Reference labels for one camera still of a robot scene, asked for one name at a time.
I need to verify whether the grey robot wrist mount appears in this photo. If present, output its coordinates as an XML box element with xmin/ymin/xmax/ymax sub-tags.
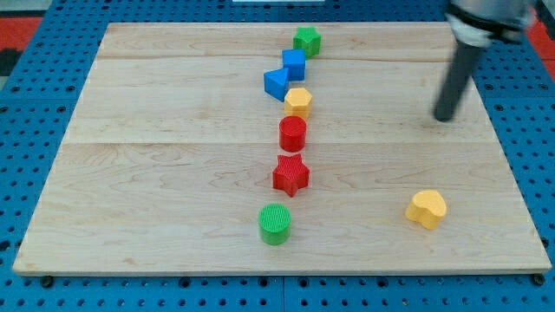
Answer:
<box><xmin>445</xmin><ymin>0</ymin><xmax>537</xmax><ymax>48</ymax></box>

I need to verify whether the black pusher rod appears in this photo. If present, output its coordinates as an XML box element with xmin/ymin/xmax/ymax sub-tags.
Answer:
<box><xmin>433</xmin><ymin>40</ymin><xmax>484</xmax><ymax>122</ymax></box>

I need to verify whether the yellow heart block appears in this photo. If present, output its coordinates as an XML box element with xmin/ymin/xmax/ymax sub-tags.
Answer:
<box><xmin>404</xmin><ymin>190</ymin><xmax>447</xmax><ymax>230</ymax></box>

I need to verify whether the wooden board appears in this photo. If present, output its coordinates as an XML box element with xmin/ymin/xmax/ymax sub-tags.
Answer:
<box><xmin>13</xmin><ymin>23</ymin><xmax>552</xmax><ymax>276</ymax></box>

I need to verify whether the green star block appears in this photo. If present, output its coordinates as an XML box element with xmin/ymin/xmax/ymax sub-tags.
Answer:
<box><xmin>292</xmin><ymin>26</ymin><xmax>322</xmax><ymax>59</ymax></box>

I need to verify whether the blue cube block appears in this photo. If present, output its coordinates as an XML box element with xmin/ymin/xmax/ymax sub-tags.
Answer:
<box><xmin>282</xmin><ymin>49</ymin><xmax>306</xmax><ymax>81</ymax></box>

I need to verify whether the yellow hexagon block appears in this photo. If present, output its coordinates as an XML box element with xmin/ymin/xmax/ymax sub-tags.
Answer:
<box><xmin>284</xmin><ymin>88</ymin><xmax>313</xmax><ymax>120</ymax></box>

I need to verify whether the red cylinder block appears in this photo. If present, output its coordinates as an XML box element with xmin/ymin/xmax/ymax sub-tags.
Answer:
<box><xmin>278</xmin><ymin>115</ymin><xmax>307</xmax><ymax>153</ymax></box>

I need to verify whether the blue triangle block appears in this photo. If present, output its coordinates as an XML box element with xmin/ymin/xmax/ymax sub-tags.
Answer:
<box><xmin>264</xmin><ymin>68</ymin><xmax>289</xmax><ymax>101</ymax></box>

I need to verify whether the red star block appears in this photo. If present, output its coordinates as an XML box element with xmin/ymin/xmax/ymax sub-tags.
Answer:
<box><xmin>272</xmin><ymin>153</ymin><xmax>310</xmax><ymax>197</ymax></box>

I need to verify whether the green cylinder block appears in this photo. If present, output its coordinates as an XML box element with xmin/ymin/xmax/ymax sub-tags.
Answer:
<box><xmin>258</xmin><ymin>203</ymin><xmax>291</xmax><ymax>245</ymax></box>

